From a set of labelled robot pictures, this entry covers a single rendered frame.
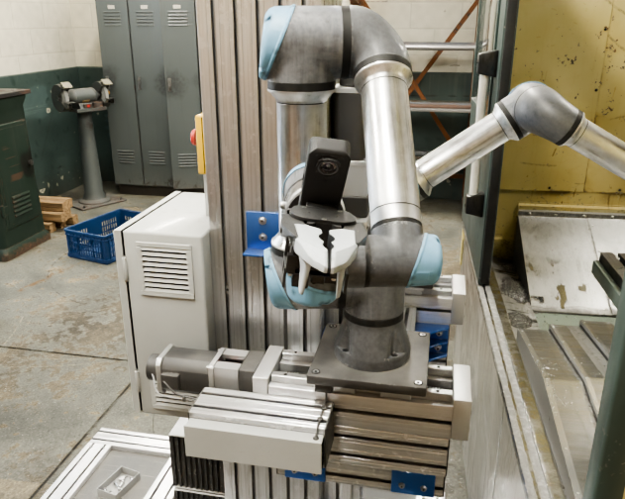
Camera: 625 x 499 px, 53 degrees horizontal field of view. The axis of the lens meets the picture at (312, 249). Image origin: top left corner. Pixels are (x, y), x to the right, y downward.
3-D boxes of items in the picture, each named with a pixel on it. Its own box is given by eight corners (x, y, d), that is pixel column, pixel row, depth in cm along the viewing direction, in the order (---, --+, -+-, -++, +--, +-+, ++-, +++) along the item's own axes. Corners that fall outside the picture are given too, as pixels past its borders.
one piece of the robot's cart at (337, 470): (274, 477, 137) (273, 444, 134) (285, 449, 146) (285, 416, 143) (443, 502, 130) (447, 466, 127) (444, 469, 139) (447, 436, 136)
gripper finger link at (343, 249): (355, 320, 59) (345, 281, 67) (364, 261, 57) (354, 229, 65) (321, 317, 58) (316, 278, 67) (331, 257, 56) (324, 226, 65)
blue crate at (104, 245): (107, 266, 449) (103, 237, 442) (63, 256, 466) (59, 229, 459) (162, 241, 501) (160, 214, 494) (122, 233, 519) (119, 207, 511)
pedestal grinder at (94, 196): (82, 211, 578) (65, 82, 539) (62, 203, 601) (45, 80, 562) (127, 200, 611) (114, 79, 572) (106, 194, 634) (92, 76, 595)
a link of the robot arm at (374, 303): (410, 320, 117) (414, 251, 112) (338, 322, 116) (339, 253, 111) (398, 293, 128) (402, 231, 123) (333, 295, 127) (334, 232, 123)
